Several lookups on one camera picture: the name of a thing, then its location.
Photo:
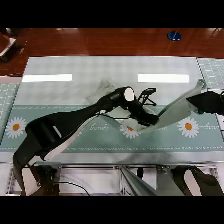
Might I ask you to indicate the blue round object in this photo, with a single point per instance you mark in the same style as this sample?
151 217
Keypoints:
174 35

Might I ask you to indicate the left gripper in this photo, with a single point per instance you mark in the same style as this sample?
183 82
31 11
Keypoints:
145 117

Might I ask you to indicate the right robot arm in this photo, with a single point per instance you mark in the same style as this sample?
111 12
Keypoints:
208 101

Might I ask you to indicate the pale grey garment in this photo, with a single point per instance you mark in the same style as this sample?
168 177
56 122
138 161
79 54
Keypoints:
176 111

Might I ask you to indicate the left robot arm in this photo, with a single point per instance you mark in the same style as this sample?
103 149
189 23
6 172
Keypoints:
66 121

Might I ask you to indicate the silver frame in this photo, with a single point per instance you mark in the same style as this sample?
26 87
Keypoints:
143 186

